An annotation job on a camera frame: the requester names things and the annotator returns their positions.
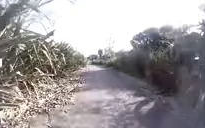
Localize distant trees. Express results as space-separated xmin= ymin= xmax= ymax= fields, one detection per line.
xmin=88 ymin=37 xmax=116 ymax=66

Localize grey asphalt road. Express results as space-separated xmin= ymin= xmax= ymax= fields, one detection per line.
xmin=29 ymin=64 xmax=199 ymax=128

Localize dark green bushes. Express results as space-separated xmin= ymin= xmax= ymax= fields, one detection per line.
xmin=106 ymin=1 xmax=205 ymax=128

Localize dry leaf litter verge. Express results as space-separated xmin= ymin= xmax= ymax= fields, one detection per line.
xmin=0 ymin=65 xmax=90 ymax=128

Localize tall dry cane plants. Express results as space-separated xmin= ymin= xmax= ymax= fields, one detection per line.
xmin=0 ymin=0 xmax=88 ymax=111

